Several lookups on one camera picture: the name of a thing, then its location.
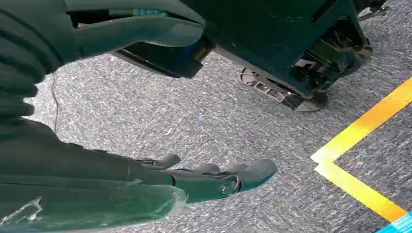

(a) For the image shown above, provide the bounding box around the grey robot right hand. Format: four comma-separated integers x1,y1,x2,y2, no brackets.
0,0,278,233

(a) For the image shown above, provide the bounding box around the yellow tape open square outline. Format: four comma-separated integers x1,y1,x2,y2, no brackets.
310,77,412,223

